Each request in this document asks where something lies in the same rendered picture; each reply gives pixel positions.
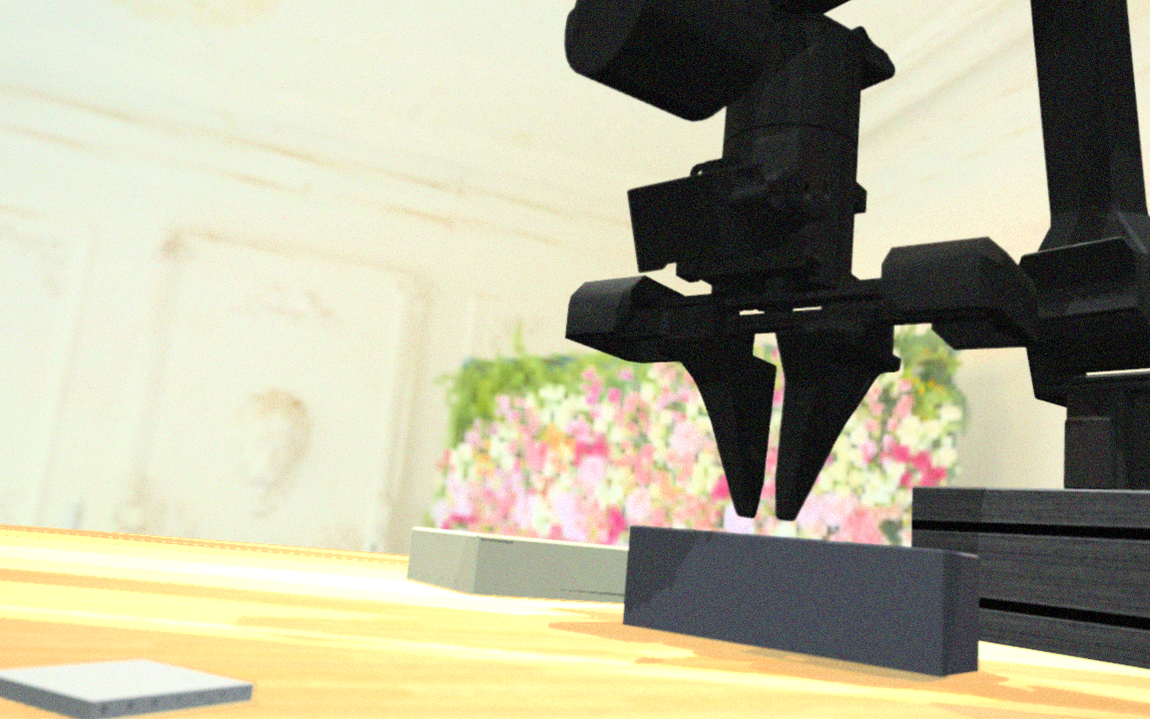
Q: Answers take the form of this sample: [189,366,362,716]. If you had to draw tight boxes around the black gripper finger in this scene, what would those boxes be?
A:
[775,328,900,521]
[656,336,777,518]

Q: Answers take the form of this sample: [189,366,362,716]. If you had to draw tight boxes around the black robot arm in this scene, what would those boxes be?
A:
[564,0,1150,490]

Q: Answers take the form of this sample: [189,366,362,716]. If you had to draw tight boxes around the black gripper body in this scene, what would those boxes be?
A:
[565,125,1038,364]

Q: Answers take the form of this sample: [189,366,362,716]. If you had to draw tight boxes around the white square tray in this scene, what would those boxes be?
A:
[407,526,628,603]

